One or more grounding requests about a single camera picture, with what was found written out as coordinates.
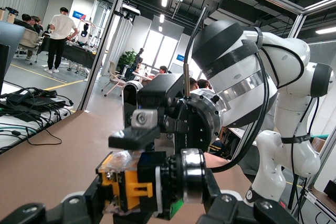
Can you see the grey monitor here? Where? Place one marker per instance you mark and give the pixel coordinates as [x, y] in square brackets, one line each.
[10, 40]

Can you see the small black box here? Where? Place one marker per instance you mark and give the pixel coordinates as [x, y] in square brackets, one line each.
[330, 190]

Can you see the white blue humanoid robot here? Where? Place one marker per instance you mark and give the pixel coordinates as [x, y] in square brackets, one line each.
[84, 33]

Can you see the beige office chair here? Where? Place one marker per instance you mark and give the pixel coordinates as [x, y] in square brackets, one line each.
[27, 39]

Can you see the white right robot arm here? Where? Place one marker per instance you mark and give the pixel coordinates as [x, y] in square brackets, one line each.
[283, 56]

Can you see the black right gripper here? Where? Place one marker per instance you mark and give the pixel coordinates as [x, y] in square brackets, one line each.
[162, 95]

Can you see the table with black cloth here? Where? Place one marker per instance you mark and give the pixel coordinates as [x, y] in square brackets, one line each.
[78, 54]

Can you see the grey office chair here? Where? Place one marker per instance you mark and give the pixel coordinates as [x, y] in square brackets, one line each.
[113, 73]

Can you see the green potted plant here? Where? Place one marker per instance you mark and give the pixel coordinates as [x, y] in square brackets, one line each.
[127, 58]

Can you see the aluminium frame post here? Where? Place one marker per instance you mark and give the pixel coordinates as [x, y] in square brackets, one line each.
[104, 43]

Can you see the standing person white shirt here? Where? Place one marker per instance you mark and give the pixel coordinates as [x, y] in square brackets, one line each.
[61, 27]

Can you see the blue wall sign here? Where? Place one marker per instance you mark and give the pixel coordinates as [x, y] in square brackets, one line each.
[180, 57]
[78, 15]

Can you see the orange black button switch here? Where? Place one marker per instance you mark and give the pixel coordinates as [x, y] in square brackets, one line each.
[131, 182]

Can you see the brown cardboard box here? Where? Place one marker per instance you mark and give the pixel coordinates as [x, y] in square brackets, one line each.
[319, 145]

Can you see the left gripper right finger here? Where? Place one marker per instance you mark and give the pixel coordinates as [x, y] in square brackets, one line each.
[236, 212]

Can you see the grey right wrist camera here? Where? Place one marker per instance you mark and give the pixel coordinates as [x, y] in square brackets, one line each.
[128, 98]

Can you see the seated person dark hair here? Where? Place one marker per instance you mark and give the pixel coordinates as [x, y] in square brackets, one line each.
[204, 83]
[36, 23]
[193, 83]
[162, 69]

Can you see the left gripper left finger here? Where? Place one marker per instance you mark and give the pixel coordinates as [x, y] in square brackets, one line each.
[52, 212]

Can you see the white overhead camera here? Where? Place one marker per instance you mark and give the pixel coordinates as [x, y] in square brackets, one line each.
[131, 9]

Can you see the seated person black shirt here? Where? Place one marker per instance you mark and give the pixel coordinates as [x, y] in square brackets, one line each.
[26, 20]

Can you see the black power adapter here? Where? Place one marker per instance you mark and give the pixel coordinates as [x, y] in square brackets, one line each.
[19, 96]

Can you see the black flat device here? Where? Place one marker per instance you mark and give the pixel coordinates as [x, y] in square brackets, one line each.
[47, 102]

